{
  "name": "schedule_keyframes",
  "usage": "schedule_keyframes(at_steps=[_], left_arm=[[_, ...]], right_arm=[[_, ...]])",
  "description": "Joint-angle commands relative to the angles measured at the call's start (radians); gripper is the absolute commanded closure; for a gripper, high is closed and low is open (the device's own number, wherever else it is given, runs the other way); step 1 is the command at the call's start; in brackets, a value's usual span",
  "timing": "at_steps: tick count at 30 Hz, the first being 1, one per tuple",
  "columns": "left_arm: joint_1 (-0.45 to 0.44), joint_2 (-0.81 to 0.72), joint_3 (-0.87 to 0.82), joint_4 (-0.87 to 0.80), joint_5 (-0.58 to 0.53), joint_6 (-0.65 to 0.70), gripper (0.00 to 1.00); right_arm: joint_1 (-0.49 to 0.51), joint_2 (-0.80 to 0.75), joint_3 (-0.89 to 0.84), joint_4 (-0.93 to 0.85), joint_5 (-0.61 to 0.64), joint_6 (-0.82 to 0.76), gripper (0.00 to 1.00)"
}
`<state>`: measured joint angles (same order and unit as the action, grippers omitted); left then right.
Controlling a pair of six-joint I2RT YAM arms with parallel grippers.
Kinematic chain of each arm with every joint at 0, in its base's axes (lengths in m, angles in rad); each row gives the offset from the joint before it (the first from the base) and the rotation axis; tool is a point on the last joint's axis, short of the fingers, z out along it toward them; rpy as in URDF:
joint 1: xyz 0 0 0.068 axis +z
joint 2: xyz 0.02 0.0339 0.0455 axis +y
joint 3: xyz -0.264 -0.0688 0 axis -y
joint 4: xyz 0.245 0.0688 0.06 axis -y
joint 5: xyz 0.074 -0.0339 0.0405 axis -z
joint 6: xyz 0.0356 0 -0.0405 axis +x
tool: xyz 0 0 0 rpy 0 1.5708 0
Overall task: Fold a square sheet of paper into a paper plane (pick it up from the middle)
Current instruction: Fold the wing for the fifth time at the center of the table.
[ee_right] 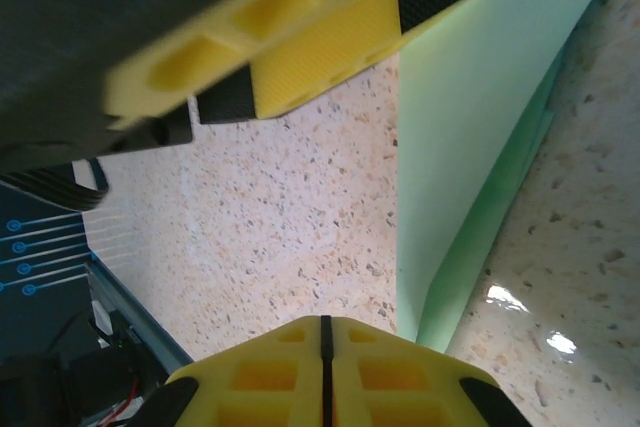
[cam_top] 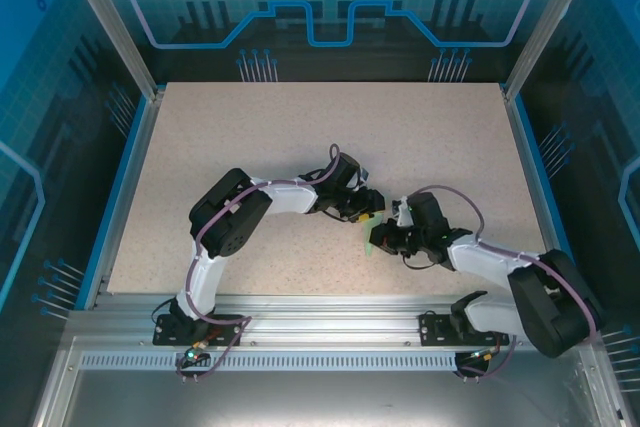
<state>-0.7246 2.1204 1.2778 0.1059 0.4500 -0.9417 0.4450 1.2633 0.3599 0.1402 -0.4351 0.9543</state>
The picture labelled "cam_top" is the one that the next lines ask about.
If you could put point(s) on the aluminium side rail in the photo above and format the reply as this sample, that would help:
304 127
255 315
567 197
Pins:
142 147
522 147

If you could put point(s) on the aluminium frame rail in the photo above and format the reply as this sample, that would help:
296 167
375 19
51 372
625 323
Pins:
330 319

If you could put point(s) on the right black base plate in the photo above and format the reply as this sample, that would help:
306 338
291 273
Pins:
431 337

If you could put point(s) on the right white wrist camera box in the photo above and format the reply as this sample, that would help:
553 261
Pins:
402 214

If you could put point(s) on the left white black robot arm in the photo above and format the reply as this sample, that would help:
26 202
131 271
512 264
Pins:
285 197

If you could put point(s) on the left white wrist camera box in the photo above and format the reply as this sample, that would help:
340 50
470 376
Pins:
363 179

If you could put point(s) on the slotted aluminium strip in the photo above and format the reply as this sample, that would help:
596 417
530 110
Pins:
330 361

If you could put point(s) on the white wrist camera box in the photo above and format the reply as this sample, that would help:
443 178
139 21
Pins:
363 179
402 214

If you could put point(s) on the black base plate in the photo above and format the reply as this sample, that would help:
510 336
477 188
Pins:
431 337
161 336

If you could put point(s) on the aluminium corner post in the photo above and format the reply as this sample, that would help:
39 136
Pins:
132 47
532 47

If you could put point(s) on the light green paper sheet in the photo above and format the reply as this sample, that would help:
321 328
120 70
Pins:
368 246

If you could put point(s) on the grey metal tray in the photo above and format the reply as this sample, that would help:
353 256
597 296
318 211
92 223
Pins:
325 397

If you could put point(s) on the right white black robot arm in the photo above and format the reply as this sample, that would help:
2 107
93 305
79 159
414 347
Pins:
485 259

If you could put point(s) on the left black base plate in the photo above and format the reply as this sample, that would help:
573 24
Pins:
161 336

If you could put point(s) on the blue edge strip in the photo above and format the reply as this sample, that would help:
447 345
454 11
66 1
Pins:
532 147
132 147

